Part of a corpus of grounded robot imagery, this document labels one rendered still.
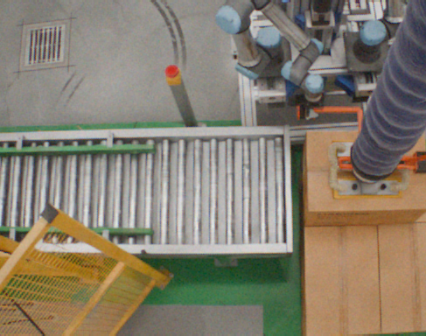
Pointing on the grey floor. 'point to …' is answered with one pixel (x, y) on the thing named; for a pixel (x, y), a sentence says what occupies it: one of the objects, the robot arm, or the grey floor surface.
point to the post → (182, 100)
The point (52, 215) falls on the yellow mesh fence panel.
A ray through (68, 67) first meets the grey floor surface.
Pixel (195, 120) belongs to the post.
